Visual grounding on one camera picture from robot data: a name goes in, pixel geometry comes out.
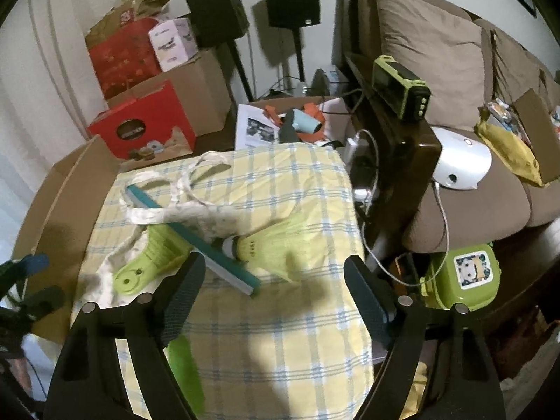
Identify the teal squeegee with green handle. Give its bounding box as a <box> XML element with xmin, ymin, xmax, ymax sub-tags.
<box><xmin>113</xmin><ymin>185</ymin><xmax>262</xmax><ymax>297</ymax></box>

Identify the printed paper leaflet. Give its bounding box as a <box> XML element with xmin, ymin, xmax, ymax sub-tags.
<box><xmin>235</xmin><ymin>104</ymin><xmax>281</xmax><ymax>149</ymax></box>

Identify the red gift bag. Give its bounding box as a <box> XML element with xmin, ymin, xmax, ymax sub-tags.
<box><xmin>87</xmin><ymin>17</ymin><xmax>162</xmax><ymax>101</ymax></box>

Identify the black speaker stand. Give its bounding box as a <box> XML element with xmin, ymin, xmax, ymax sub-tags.
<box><xmin>227</xmin><ymin>41</ymin><xmax>254</xmax><ymax>101</ymax></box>
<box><xmin>293</xmin><ymin>26</ymin><xmax>307</xmax><ymax>82</ymax></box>

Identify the long green shoehorn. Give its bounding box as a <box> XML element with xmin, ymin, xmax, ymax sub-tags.
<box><xmin>167</xmin><ymin>335</ymin><xmax>207</xmax><ymax>416</ymax></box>

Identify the white small carton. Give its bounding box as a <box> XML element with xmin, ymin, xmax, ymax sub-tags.
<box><xmin>149</xmin><ymin>17</ymin><xmax>197</xmax><ymax>73</ymax></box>

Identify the teal hair dryer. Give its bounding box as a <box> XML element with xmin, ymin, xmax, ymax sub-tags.
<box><xmin>280</xmin><ymin>108</ymin><xmax>324</xmax><ymax>143</ymax></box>

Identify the black speaker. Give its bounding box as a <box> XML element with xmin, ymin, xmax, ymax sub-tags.
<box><xmin>262</xmin><ymin>0</ymin><xmax>320</xmax><ymax>27</ymax></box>
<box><xmin>184</xmin><ymin>0</ymin><xmax>250</xmax><ymax>47</ymax></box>

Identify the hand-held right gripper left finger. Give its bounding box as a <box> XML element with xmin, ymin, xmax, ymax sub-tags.
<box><xmin>43</xmin><ymin>251</ymin><xmax>206</xmax><ymax>420</ymax></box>

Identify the yellow bag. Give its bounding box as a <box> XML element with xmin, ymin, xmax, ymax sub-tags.
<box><xmin>475</xmin><ymin>107</ymin><xmax>543</xmax><ymax>187</ymax></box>

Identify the red gift box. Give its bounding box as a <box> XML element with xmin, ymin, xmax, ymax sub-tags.
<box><xmin>87</xmin><ymin>81</ymin><xmax>197</xmax><ymax>160</ymax></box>

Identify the grey electronic box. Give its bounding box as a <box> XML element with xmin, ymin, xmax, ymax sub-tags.
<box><xmin>313</xmin><ymin>68</ymin><xmax>346</xmax><ymax>92</ymax></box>

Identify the flat cardboard piece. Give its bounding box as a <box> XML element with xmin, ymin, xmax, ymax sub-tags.
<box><xmin>512</xmin><ymin>88</ymin><xmax>560</xmax><ymax>184</ymax></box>

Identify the green and black portable radio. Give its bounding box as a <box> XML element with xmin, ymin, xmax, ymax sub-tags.
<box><xmin>372</xmin><ymin>55</ymin><xmax>432</xmax><ymax>121</ymax></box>

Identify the yellow plaid tablecloth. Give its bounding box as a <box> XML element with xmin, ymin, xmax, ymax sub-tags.
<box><xmin>70</xmin><ymin>142</ymin><xmax>377</xmax><ymax>420</ymax></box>

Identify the white cloth tote bag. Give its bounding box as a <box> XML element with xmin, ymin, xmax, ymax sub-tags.
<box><xmin>94</xmin><ymin>151</ymin><xmax>246</xmax><ymax>311</ymax></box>

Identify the white cable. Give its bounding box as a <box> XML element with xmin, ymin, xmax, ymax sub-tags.
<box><xmin>350</xmin><ymin>129</ymin><xmax>451</xmax><ymax>287</ymax></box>

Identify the large brown cushion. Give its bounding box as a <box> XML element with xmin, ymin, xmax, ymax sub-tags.
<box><xmin>372</xmin><ymin>0</ymin><xmax>493</xmax><ymax>130</ymax></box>

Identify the white round appliance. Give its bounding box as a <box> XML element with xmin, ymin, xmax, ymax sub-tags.
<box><xmin>431</xmin><ymin>127</ymin><xmax>493</xmax><ymax>191</ymax></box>

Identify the brown closed cardboard box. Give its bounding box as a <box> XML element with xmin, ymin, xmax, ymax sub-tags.
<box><xmin>107</xmin><ymin>48</ymin><xmax>232</xmax><ymax>138</ymax></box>

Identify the crumpled gold paper bag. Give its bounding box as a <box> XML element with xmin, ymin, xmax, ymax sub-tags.
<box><xmin>85</xmin><ymin>0</ymin><xmax>176</xmax><ymax>49</ymax></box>

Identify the green lunch box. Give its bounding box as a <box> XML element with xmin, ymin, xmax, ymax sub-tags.
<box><xmin>420</xmin><ymin>243</ymin><xmax>502</xmax><ymax>311</ymax></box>

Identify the yellow shuttlecock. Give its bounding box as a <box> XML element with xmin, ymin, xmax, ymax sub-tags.
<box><xmin>221</xmin><ymin>216</ymin><xmax>318</xmax><ymax>285</ymax></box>

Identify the orange strap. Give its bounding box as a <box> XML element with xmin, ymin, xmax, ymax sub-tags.
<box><xmin>262</xmin><ymin>102</ymin><xmax>327</xmax><ymax>143</ymax></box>

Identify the white power adapter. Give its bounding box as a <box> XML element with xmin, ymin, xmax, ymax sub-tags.
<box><xmin>347</xmin><ymin>137</ymin><xmax>372</xmax><ymax>160</ymax></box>

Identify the white curtain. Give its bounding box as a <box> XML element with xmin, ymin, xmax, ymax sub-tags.
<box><xmin>0</xmin><ymin>0</ymin><xmax>110</xmax><ymax>176</ymax></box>

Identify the brown sofa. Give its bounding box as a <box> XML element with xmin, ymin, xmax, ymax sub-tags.
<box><xmin>332</xmin><ymin>0</ymin><xmax>560</xmax><ymax>254</ymax></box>

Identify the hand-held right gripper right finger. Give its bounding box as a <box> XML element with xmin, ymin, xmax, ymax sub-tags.
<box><xmin>343</xmin><ymin>255</ymin><xmax>508</xmax><ymax>420</ymax></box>

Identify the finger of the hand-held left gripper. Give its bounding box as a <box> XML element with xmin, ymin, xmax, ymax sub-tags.
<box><xmin>0</xmin><ymin>254</ymin><xmax>50</xmax><ymax>281</ymax></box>
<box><xmin>9</xmin><ymin>286</ymin><xmax>66</xmax><ymax>320</ymax></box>

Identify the paper shopping bag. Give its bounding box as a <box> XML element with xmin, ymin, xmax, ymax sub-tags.
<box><xmin>499</xmin><ymin>315</ymin><xmax>560</xmax><ymax>403</ymax></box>

